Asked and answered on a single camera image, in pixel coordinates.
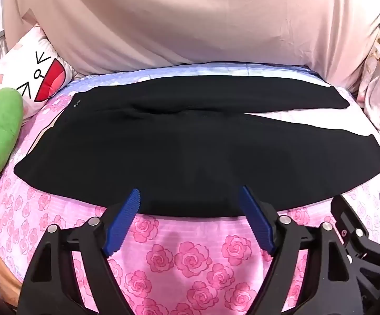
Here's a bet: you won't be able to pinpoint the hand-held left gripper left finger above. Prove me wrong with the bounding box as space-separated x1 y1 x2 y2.
17 188 141 315

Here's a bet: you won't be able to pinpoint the cat face pillow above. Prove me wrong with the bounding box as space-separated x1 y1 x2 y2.
0 25 76 119

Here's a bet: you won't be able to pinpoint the beige headboard cover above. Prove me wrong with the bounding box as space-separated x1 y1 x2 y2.
3 0 380 90

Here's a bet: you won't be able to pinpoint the black pants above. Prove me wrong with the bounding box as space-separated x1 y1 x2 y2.
14 76 380 218

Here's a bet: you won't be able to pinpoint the orange cloth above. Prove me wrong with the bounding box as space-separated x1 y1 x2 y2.
0 248 25 291

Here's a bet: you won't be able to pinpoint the pink rose bed sheet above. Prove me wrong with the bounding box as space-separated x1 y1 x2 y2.
0 62 380 315

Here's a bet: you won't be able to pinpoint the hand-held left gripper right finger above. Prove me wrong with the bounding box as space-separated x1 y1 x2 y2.
239 185 365 315

